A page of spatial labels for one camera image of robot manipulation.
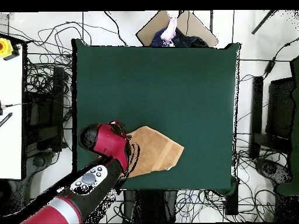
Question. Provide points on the tan terry towel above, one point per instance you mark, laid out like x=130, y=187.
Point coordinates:
x=158, y=149

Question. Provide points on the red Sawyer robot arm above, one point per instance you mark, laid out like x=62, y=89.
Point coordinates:
x=109, y=144

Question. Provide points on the black flat box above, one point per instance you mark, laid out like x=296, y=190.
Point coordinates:
x=280, y=107

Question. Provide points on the dark green tablecloth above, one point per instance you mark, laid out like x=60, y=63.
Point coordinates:
x=163, y=81

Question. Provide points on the black floor equipment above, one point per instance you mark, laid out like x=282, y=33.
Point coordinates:
x=57, y=93

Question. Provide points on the blue dotted garment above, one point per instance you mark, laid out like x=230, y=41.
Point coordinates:
x=157, y=38

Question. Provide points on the brown cardboard box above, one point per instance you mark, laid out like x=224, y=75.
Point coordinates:
x=149, y=30

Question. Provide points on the pink garment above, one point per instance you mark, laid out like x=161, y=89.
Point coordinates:
x=170, y=30

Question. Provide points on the white side table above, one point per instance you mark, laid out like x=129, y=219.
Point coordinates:
x=10, y=140

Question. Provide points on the dark navy garment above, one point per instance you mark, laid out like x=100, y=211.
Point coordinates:
x=189, y=40

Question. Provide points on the black ribbed strip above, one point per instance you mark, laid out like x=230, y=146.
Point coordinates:
x=5, y=119

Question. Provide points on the yellow emergency stop button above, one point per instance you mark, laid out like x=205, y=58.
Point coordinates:
x=4, y=47

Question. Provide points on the black upright bar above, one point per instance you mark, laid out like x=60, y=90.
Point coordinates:
x=257, y=105

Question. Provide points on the black rod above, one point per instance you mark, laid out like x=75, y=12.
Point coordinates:
x=261, y=23

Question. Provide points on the green cloth drape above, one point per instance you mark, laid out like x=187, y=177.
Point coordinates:
x=295, y=116

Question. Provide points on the grey pedestal leg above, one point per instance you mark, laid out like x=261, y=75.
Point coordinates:
x=271, y=170
x=39, y=161

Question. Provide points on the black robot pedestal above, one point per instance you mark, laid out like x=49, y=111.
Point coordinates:
x=149, y=205

